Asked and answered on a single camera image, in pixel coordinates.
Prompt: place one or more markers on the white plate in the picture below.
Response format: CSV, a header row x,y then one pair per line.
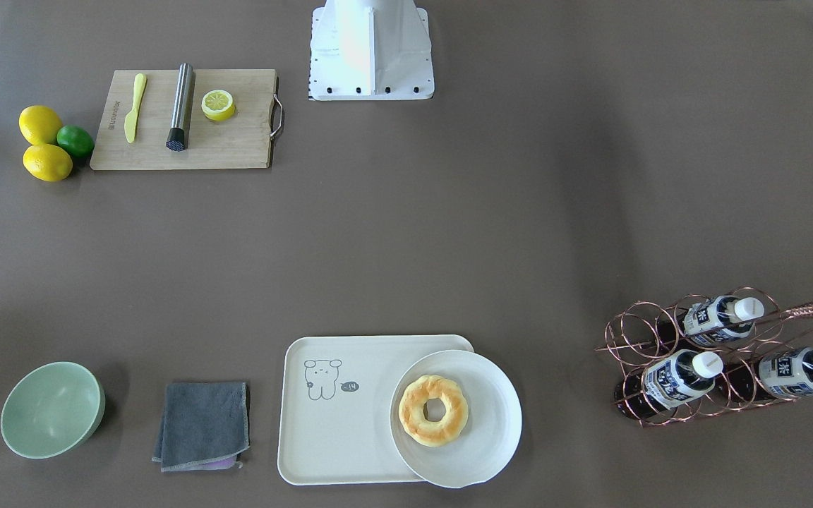
x,y
490,437

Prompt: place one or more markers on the cream tray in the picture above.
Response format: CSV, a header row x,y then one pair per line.
x,y
335,406

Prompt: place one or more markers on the tea bottle top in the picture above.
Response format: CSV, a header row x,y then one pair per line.
x,y
721,320

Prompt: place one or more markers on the yellow lemon upper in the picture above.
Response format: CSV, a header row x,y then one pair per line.
x,y
39,125

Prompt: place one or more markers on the tea bottle front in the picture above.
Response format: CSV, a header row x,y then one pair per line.
x,y
781,376
684,376

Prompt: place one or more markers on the half lemon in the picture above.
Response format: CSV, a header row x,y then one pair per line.
x,y
218,105

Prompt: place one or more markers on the donut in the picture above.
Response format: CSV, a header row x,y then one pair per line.
x,y
411,410

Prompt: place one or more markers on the green lime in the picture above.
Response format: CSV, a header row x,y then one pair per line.
x,y
76,141

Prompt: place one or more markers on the tea bottle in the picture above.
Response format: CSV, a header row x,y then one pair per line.
x,y
781,376
684,376
721,320

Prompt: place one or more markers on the grey folded cloth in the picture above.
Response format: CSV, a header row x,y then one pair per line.
x,y
204,426

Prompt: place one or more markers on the yellow lemon lower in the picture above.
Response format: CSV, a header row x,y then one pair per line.
x,y
48,162

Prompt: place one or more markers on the green bowl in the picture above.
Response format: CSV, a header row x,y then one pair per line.
x,y
52,410

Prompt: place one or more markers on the wooden cutting board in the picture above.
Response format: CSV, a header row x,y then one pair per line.
x,y
245,141

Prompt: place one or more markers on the steel muddler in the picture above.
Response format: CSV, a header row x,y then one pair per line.
x,y
177,139

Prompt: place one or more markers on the yellow lemon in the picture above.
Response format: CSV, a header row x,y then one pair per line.
x,y
39,125
48,162

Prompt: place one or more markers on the copper wire bottle rack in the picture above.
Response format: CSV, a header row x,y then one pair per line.
x,y
646,333

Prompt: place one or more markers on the yellow plastic knife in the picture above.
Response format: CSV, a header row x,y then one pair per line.
x,y
131,118

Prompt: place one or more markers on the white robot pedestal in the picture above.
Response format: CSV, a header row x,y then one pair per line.
x,y
370,51

